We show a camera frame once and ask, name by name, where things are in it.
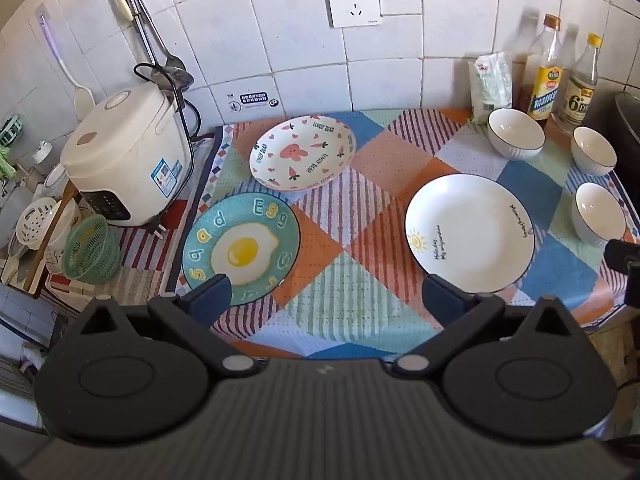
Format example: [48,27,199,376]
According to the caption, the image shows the teal fried egg plate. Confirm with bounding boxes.
[182,192,302,307]

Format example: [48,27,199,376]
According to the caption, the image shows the white rice cooker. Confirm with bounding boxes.
[60,82,196,228]

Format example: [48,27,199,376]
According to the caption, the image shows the white plastic colander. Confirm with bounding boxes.
[15,196,58,251]

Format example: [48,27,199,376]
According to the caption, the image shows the wall tile sticker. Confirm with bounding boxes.
[225,91,279,111]

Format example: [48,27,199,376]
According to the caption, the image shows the carrot print plate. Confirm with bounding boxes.
[249,115,358,192]

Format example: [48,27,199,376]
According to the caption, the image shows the small white ribbed bowl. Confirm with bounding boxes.
[571,126,618,176]
[571,182,627,247]

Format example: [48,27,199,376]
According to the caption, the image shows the patchwork tablecloth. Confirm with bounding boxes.
[175,107,640,361]

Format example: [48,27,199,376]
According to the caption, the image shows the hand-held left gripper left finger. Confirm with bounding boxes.
[80,274,256,380]

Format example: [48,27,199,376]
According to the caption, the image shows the white wall socket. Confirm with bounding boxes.
[326,0,383,28]

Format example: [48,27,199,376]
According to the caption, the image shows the purple handled rice paddle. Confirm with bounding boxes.
[40,15,96,122]

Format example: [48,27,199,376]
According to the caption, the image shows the large white ribbed bowl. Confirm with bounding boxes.
[487,108,546,161]

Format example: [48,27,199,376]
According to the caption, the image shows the white seasoning bag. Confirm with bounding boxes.
[468,52,513,126]

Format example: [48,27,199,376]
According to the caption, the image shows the black power cord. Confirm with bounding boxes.
[132,62,202,138]

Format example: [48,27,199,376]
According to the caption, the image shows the wooden stick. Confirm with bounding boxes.
[24,185,81,293]

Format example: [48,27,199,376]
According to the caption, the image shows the black wok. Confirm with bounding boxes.
[585,91,640,186]

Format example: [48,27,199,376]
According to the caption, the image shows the white sun print plate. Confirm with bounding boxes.
[404,173,536,295]

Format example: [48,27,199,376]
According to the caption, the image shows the yellow label oil bottle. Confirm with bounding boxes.
[517,14,565,121]

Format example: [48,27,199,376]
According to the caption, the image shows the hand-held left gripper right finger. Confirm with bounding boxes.
[391,274,576,378]

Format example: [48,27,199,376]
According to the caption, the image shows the green plastic basket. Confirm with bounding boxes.
[62,214,123,281]

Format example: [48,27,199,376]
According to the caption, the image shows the metal ladle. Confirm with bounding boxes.
[122,0,195,92]
[125,0,187,73]

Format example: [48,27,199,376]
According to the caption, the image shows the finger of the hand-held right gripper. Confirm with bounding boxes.
[603,239,640,276]

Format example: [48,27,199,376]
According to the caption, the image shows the yellow cap vinegar bottle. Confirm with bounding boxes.
[557,33,603,128]

